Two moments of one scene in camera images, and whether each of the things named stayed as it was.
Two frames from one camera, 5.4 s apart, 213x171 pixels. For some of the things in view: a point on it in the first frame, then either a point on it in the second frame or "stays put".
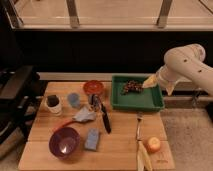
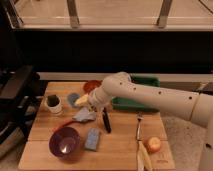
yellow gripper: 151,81 → 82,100
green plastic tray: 148,99 stays put
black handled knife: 106,119 stays put
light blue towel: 85,115 stays put
